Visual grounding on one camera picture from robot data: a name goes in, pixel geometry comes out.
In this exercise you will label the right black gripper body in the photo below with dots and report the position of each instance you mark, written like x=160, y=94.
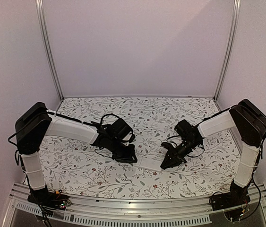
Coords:
x=176, y=154

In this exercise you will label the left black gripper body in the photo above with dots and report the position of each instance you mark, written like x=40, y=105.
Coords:
x=119, y=153

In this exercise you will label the white remote control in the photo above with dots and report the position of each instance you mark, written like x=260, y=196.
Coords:
x=148, y=164

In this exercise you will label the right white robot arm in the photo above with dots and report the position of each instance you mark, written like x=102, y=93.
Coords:
x=248, y=125

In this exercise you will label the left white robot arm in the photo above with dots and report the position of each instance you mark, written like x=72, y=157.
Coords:
x=38, y=122

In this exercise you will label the floral patterned table mat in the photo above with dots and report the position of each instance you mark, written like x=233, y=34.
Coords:
x=75, y=167

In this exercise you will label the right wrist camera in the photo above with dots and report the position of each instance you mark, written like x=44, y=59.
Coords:
x=167, y=146

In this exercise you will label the front aluminium rail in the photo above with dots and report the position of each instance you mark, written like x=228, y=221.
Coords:
x=104, y=212

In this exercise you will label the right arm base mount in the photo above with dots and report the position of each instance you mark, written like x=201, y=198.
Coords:
x=235, y=197

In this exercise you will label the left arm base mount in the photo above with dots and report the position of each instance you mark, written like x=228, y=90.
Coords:
x=50, y=200

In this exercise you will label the left aluminium frame post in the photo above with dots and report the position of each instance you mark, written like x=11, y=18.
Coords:
x=47, y=48

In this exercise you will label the aluminium frame post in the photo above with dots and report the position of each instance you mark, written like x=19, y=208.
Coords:
x=229, y=47
x=47, y=48

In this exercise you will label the right aluminium frame post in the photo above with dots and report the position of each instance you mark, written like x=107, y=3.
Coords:
x=229, y=47

